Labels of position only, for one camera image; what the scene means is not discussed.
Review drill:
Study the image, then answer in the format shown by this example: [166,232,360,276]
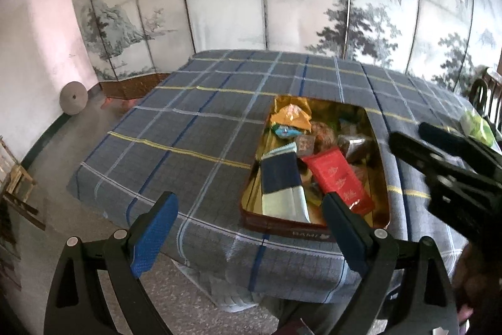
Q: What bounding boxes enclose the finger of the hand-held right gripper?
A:
[419,122,502,173]
[388,132,475,198]

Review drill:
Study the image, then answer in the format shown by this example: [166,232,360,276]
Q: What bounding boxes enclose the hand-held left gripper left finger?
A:
[43,191,180,335]

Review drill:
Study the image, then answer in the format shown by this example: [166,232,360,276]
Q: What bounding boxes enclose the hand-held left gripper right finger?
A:
[322,192,459,335]

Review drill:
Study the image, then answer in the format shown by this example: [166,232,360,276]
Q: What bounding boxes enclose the red snack packet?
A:
[302,147,375,216]

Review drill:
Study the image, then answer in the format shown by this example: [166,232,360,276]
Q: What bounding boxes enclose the grey block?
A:
[337,133,373,163]

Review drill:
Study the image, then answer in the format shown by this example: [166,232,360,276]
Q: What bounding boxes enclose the navy and white snack packet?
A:
[259,143,312,224]

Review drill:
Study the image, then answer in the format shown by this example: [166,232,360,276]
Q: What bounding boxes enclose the gold tin box red sides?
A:
[240,95,392,241]

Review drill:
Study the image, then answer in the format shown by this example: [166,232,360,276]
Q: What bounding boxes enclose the wide clear bag orange snacks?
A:
[312,121,340,155]

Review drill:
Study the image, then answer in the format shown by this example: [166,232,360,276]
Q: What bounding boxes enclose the brown cake packet red label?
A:
[294,135,316,157]

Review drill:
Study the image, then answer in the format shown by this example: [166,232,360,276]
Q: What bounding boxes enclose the teal snack packet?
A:
[272,124,307,139]

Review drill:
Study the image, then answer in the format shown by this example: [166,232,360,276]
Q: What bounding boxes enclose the orange snack bag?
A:
[270,103,312,132]

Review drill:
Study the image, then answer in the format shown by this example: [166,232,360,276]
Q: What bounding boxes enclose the person's right hand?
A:
[451,241,502,324]

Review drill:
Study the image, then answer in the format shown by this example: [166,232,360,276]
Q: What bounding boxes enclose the green tissue pack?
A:
[460,109,497,147]

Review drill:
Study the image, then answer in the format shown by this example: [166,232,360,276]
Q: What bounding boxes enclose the dark wooden chair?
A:
[468,66,502,120]

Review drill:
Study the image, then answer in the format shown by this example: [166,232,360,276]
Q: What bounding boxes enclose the bamboo stool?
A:
[0,137,47,231]

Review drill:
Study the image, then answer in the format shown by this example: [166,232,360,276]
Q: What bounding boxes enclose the round stone disc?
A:
[60,82,88,116]

